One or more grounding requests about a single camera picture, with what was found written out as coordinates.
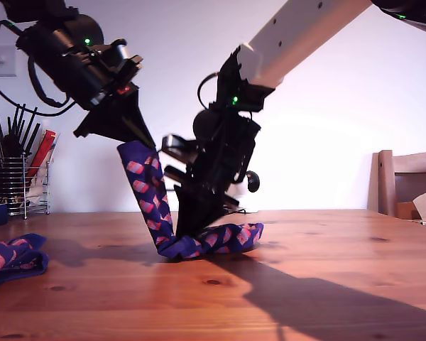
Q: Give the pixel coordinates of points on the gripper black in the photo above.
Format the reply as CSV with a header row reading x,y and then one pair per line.
x,y
92,78

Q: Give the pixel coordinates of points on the red chopstick packet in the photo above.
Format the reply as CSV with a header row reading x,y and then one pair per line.
x,y
40,152

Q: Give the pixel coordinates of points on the cardboard box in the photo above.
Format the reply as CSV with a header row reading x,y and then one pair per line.
x,y
406,211

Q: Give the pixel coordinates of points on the black round kitchen utensil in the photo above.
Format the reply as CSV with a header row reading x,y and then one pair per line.
x,y
11,145

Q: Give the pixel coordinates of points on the wooden chair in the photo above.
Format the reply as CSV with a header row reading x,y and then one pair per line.
x,y
380,184

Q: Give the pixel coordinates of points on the white security camera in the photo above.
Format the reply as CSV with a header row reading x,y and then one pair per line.
x,y
252,181

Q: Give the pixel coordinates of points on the black chopstick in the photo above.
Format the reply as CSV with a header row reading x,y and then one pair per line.
x,y
0,136
30,129
20,122

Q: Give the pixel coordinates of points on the white light switch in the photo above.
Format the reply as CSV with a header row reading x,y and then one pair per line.
x,y
0,60

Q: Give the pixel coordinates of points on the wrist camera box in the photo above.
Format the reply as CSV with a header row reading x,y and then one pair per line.
x,y
174,144
120,53

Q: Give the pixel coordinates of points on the purple pink patterned sock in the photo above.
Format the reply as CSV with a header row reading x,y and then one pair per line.
x,y
145,188
10,259

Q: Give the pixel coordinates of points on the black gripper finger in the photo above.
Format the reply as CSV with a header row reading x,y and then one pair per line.
x,y
195,213

